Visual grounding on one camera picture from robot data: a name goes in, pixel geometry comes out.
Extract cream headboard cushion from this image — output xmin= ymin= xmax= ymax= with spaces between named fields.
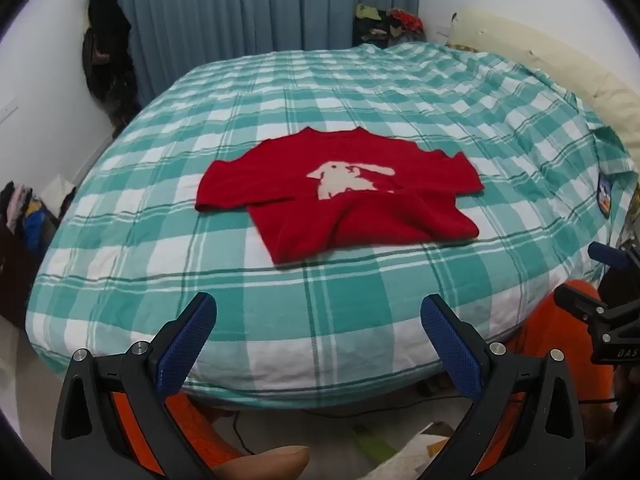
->
xmin=447 ymin=7 xmax=640 ymax=136

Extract person's foot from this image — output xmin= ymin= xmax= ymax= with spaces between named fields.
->
xmin=210 ymin=445 xmax=311 ymax=480

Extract bed with green plaid sheet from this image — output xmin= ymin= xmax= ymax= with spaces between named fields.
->
xmin=25 ymin=42 xmax=640 ymax=408

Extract colourful pile of clothes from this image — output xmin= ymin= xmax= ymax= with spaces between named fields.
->
xmin=352 ymin=4 xmax=428 ymax=48

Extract green floor scrap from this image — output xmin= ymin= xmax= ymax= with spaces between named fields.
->
xmin=350 ymin=427 xmax=397 ymax=462

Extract white paper bag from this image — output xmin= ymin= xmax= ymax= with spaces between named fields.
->
xmin=41 ymin=174 xmax=77 ymax=213

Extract cardboard and paper scraps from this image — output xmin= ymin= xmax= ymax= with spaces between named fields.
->
xmin=382 ymin=421 xmax=463 ymax=480

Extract red sweater with white animal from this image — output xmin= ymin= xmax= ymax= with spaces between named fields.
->
xmin=195 ymin=127 xmax=486 ymax=266

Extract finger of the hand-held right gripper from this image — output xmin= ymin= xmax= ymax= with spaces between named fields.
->
xmin=588 ymin=241 xmax=640 ymax=273
xmin=553 ymin=283 xmax=613 ymax=322

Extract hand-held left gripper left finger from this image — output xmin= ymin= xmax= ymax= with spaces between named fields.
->
xmin=51 ymin=291 xmax=236 ymax=480

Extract mixed clothes pile beside bed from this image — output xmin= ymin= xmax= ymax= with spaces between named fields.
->
xmin=0 ymin=182 xmax=62 ymax=266

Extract blue-grey curtain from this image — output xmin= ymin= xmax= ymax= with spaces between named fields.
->
xmin=98 ymin=0 xmax=423 ymax=106

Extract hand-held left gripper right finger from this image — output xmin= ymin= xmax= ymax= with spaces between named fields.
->
xmin=421 ymin=293 xmax=587 ymax=480

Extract dark hanging clothes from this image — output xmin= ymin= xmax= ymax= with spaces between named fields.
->
xmin=81 ymin=0 xmax=143 ymax=133

